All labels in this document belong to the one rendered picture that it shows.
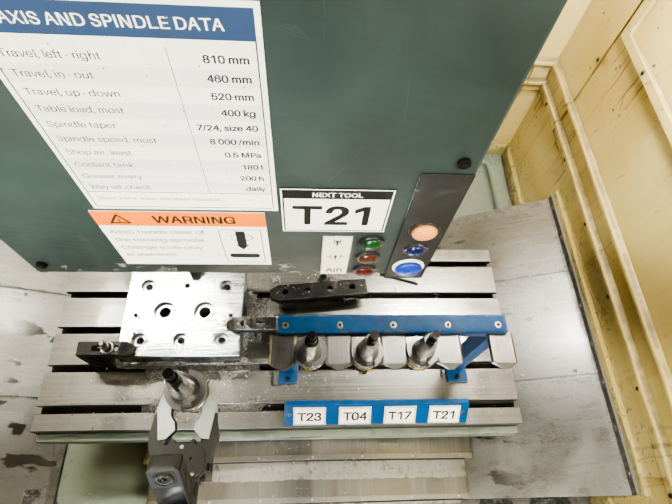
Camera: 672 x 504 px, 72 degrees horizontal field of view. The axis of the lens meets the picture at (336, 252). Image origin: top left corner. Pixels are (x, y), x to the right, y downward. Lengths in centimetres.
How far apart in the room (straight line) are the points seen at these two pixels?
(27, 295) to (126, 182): 135
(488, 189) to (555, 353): 78
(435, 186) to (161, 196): 23
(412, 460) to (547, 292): 65
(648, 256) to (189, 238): 112
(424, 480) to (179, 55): 128
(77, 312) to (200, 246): 96
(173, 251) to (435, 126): 30
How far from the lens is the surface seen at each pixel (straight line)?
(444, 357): 97
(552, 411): 150
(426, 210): 43
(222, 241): 48
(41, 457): 164
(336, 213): 43
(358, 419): 120
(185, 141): 36
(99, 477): 160
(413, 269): 52
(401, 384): 127
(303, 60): 30
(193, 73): 31
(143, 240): 50
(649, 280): 135
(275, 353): 93
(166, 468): 71
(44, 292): 175
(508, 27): 30
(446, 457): 144
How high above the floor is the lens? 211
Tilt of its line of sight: 62 degrees down
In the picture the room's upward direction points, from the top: 7 degrees clockwise
